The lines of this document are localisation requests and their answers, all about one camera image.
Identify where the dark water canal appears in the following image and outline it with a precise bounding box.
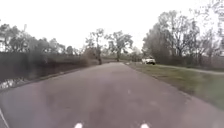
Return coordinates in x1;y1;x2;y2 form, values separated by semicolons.
0;52;98;91

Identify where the white vehicle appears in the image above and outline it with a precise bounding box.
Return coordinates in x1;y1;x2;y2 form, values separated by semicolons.
141;57;157;66

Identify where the pale side path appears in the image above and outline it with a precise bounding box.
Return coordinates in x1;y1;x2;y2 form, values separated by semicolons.
156;64;224;75

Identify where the grass verge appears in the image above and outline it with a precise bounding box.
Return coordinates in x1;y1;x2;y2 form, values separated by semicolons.
125;62;224;111

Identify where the grey asphalt road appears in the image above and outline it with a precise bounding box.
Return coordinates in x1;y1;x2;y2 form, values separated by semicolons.
0;62;224;128

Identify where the robot's own part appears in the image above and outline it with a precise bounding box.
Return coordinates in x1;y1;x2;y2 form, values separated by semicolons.
73;122;84;128
139;122;151;128

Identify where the row of trees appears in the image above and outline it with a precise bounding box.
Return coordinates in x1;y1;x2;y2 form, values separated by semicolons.
0;23;79;56

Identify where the broad leafy tree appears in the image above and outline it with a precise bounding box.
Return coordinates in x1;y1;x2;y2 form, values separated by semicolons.
105;30;134;63

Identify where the wood of bare trees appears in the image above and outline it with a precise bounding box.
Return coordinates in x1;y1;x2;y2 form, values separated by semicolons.
141;0;224;69

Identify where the thin tall tree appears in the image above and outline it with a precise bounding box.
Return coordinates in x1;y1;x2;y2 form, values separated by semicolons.
83;28;106;66

